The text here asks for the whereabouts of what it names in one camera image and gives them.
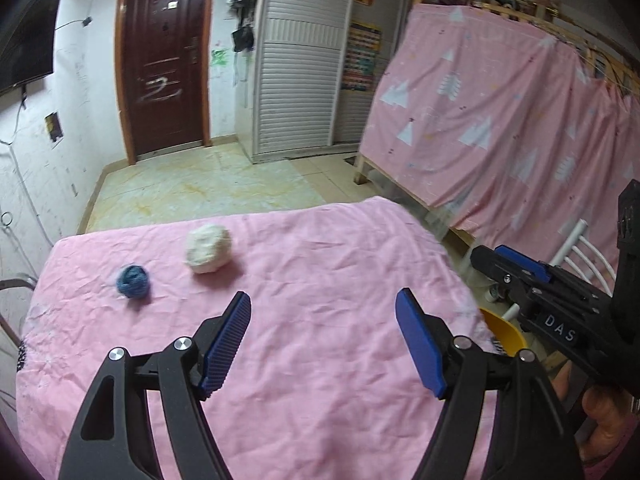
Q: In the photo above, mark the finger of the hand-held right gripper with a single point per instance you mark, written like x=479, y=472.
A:
x=525, y=265
x=492, y=267

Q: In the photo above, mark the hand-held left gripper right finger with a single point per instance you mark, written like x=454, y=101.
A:
x=420, y=340

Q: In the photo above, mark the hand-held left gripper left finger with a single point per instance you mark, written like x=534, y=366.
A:
x=227, y=340

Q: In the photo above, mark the yellow plastic bin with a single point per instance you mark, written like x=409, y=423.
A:
x=505, y=327

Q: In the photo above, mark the person's right forearm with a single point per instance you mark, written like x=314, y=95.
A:
x=617, y=470

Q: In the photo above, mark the person's right hand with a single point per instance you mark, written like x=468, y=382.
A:
x=607, y=420

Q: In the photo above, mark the white metal chair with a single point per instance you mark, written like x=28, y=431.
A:
x=575, y=247

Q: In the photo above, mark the white rolled sock ball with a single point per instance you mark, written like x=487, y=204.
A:
x=207, y=249

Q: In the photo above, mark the pink table sheet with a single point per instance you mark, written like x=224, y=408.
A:
x=310, y=285

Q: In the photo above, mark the blue yarn ball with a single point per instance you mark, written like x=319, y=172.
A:
x=133, y=281

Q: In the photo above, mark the pink printed bed curtain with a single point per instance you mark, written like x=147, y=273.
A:
x=500, y=100

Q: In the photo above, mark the colourful chart poster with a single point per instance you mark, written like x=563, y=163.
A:
x=361, y=57

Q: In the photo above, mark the white slatted wardrobe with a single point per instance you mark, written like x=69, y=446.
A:
x=300, y=85

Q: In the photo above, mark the dark brown door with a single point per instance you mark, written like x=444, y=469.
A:
x=162, y=75

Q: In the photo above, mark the hanging black bags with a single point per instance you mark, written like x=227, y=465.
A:
x=244, y=37

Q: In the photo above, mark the grey metal chair frame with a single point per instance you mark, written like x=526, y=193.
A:
x=12, y=285

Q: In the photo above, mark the small wall picture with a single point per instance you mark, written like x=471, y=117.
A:
x=55, y=127

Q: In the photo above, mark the green wall sticker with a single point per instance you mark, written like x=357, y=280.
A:
x=220, y=58

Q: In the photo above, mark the black wall television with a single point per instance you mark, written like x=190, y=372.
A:
x=25, y=45

